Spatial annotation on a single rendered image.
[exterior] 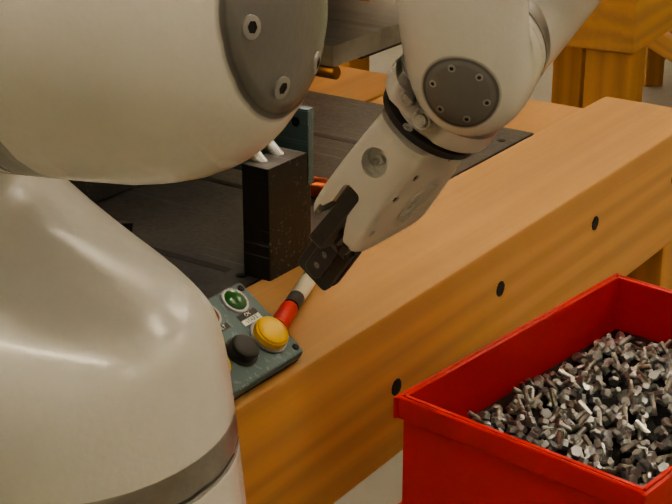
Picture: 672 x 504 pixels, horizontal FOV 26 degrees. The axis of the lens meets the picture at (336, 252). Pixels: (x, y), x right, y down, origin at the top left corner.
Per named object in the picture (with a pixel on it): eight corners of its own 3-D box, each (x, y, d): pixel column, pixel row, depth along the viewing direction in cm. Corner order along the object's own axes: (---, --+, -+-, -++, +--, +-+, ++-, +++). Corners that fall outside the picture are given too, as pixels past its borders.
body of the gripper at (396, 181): (440, 163, 95) (357, 271, 102) (514, 125, 103) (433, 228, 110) (362, 84, 97) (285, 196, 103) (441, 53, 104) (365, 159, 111)
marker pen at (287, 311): (306, 277, 134) (306, 261, 133) (323, 279, 133) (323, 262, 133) (267, 336, 122) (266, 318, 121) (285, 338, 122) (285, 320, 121)
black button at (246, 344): (260, 358, 113) (267, 349, 113) (241, 369, 112) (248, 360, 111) (240, 336, 114) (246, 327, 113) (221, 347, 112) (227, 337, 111)
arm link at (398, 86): (465, 144, 94) (441, 175, 96) (529, 112, 101) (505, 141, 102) (377, 56, 96) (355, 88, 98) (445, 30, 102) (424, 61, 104)
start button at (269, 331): (291, 343, 116) (297, 334, 116) (269, 356, 114) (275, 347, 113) (266, 317, 117) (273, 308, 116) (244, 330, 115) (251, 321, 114)
